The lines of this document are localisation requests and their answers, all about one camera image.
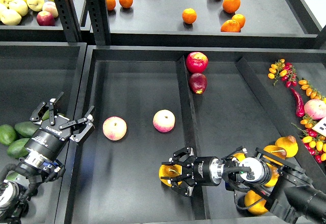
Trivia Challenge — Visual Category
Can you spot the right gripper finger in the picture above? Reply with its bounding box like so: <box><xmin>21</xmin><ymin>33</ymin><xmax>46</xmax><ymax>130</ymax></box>
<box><xmin>161</xmin><ymin>146</ymin><xmax>195</xmax><ymax>167</ymax></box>
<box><xmin>168</xmin><ymin>175</ymin><xmax>195</xmax><ymax>197</ymax></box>

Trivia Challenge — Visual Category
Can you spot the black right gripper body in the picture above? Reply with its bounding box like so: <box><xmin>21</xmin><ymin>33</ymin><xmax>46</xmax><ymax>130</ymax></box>
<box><xmin>187</xmin><ymin>156</ymin><xmax>224</xmax><ymax>186</ymax></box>

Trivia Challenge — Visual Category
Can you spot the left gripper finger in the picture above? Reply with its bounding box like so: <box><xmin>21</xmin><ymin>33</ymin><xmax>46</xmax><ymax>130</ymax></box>
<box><xmin>59</xmin><ymin>106</ymin><xmax>95</xmax><ymax>144</ymax></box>
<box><xmin>30</xmin><ymin>92</ymin><xmax>64</xmax><ymax>126</ymax></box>

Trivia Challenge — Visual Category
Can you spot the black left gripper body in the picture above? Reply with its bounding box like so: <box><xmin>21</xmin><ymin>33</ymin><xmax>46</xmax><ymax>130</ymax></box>
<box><xmin>25</xmin><ymin>115</ymin><xmax>72</xmax><ymax>160</ymax></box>

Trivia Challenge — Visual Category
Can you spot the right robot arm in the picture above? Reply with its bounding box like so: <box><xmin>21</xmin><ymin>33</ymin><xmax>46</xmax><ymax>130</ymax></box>
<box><xmin>159</xmin><ymin>147</ymin><xmax>325</xmax><ymax>223</ymax></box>

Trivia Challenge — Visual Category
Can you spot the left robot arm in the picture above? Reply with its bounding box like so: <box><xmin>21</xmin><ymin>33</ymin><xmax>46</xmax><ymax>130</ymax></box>
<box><xmin>1</xmin><ymin>94</ymin><xmax>95</xmax><ymax>223</ymax></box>

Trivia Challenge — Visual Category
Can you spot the green avocado lower pile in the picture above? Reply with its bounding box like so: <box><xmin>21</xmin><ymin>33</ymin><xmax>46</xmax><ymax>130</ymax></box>
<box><xmin>7</xmin><ymin>138</ymin><xmax>29</xmax><ymax>158</ymax></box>

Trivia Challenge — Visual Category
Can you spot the yellow pear brown spot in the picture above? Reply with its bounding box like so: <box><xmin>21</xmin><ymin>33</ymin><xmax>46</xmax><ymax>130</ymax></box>
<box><xmin>275</xmin><ymin>135</ymin><xmax>298</xmax><ymax>158</ymax></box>

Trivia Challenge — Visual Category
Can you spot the pink apple left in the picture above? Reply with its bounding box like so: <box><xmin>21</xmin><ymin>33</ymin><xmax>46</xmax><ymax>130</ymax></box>
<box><xmin>102</xmin><ymin>116</ymin><xmax>127</xmax><ymax>141</ymax></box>

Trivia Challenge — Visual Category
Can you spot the pink apple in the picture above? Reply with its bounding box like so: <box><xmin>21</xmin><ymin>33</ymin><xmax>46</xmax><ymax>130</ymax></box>
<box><xmin>102</xmin><ymin>116</ymin><xmax>127</xmax><ymax>141</ymax></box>
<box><xmin>153</xmin><ymin>109</ymin><xmax>175</xmax><ymax>133</ymax></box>

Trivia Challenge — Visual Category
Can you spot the pink apple centre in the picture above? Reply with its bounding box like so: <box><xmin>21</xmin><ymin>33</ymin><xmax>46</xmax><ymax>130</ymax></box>
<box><xmin>153</xmin><ymin>109</ymin><xmax>175</xmax><ymax>133</ymax></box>

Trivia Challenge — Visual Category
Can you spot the black left tray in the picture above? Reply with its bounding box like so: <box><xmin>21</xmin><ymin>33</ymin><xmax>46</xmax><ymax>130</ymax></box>
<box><xmin>1</xmin><ymin>42</ymin><xmax>87</xmax><ymax>223</ymax></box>

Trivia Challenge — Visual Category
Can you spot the black middle divided tray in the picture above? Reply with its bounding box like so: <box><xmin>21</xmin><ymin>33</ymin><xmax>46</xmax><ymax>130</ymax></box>
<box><xmin>60</xmin><ymin>46</ymin><xmax>325</xmax><ymax>223</ymax></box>

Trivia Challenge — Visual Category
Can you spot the dark red apple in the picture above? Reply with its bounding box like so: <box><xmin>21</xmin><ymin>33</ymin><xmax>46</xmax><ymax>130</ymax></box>
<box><xmin>188</xmin><ymin>73</ymin><xmax>207</xmax><ymax>94</ymax></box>

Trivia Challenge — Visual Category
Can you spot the black upper left shelf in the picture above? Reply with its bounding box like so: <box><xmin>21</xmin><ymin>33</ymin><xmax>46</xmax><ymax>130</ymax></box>
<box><xmin>0</xmin><ymin>0</ymin><xmax>89</xmax><ymax>43</ymax></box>

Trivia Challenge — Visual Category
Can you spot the bright red apple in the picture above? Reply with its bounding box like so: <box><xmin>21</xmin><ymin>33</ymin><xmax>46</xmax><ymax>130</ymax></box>
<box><xmin>185</xmin><ymin>51</ymin><xmax>208</xmax><ymax>73</ymax></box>

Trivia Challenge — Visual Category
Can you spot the red apple on shelf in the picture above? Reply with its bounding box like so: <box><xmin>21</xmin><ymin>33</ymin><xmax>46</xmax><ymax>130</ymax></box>
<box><xmin>36</xmin><ymin>11</ymin><xmax>55</xmax><ymax>26</ymax></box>

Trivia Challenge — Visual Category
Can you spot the pale yellow apple front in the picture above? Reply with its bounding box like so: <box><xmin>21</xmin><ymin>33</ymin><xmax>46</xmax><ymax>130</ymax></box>
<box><xmin>1</xmin><ymin>9</ymin><xmax>22</xmax><ymax>25</ymax></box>

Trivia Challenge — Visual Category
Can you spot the pale yellow apple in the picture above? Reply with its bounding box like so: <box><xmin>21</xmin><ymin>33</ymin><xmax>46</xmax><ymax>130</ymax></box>
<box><xmin>9</xmin><ymin>0</ymin><xmax>29</xmax><ymax>17</ymax></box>
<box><xmin>1</xmin><ymin>9</ymin><xmax>22</xmax><ymax>25</ymax></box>

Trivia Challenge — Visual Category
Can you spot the cherry tomato bunch lower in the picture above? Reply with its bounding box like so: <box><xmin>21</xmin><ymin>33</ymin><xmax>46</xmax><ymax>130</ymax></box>
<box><xmin>291</xmin><ymin>115</ymin><xmax>325</xmax><ymax>164</ymax></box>

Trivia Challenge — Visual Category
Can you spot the cherry tomato bunch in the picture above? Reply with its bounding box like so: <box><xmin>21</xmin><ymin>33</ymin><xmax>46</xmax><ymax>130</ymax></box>
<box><xmin>291</xmin><ymin>115</ymin><xmax>325</xmax><ymax>164</ymax></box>
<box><xmin>267</xmin><ymin>59</ymin><xmax>297</xmax><ymax>88</ymax></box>

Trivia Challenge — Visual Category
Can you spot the red chili pepper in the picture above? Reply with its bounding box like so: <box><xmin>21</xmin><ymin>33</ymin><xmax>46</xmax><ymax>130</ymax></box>
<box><xmin>290</xmin><ymin>88</ymin><xmax>305</xmax><ymax>118</ymax></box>

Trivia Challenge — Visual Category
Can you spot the peach coloured fruit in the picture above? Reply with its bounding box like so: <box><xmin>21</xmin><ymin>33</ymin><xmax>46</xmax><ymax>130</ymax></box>
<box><xmin>42</xmin><ymin>2</ymin><xmax>59</xmax><ymax>18</ymax></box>

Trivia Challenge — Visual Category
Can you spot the pale yellow apple middle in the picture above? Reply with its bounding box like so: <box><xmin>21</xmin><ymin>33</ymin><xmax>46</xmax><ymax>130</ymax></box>
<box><xmin>9</xmin><ymin>0</ymin><xmax>29</xmax><ymax>17</ymax></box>

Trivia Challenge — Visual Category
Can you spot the pale apple with stem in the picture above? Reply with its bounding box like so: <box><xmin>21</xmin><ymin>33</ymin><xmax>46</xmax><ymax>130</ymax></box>
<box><xmin>26</xmin><ymin>0</ymin><xmax>45</xmax><ymax>12</ymax></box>

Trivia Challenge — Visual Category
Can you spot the orange far left shelf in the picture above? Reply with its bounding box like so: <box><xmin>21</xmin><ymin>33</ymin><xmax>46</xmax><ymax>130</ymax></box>
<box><xmin>106</xmin><ymin>0</ymin><xmax>116</xmax><ymax>11</ymax></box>

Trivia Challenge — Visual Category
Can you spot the white label card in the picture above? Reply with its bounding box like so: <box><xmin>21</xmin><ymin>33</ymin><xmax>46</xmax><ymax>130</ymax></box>
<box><xmin>312</xmin><ymin>117</ymin><xmax>326</xmax><ymax>136</ymax></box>

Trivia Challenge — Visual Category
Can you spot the black shelf upright right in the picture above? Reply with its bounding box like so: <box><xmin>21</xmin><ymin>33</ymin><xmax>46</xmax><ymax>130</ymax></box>
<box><xmin>86</xmin><ymin>0</ymin><xmax>111</xmax><ymax>46</ymax></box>

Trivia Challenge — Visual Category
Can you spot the black shelf upright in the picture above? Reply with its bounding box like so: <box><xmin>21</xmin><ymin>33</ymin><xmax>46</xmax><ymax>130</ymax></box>
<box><xmin>54</xmin><ymin>0</ymin><xmax>82</xmax><ymax>42</ymax></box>
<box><xmin>86</xmin><ymin>0</ymin><xmax>111</xmax><ymax>46</ymax></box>

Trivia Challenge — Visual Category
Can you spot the pink apple right tray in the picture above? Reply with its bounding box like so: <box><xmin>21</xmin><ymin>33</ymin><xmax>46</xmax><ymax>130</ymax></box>
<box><xmin>304</xmin><ymin>99</ymin><xmax>325</xmax><ymax>120</ymax></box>

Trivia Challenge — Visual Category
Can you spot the black shelf upright left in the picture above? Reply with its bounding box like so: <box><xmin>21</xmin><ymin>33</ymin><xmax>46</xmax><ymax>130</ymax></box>
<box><xmin>54</xmin><ymin>0</ymin><xmax>82</xmax><ymax>42</ymax></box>

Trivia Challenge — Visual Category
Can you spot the cherry tomato bunch top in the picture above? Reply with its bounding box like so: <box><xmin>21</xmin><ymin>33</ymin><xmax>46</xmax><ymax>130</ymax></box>
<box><xmin>267</xmin><ymin>59</ymin><xmax>297</xmax><ymax>88</ymax></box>

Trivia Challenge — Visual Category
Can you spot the black upper right shelf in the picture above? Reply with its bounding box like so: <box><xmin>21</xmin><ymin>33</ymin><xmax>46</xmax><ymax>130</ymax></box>
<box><xmin>108</xmin><ymin>0</ymin><xmax>325</xmax><ymax>49</ymax></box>

